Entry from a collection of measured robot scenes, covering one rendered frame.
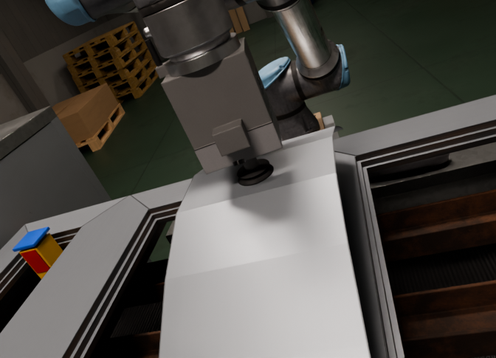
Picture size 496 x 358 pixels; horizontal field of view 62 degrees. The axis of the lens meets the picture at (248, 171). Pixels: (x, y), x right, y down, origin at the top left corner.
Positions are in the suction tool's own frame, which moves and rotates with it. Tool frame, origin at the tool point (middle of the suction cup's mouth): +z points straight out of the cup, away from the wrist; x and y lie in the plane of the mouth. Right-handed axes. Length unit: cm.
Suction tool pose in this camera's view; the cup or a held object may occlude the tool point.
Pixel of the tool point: (259, 183)
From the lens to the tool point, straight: 46.6
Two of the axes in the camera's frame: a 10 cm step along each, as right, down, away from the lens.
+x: 0.0, -4.8, 8.8
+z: 3.7, 8.2, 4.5
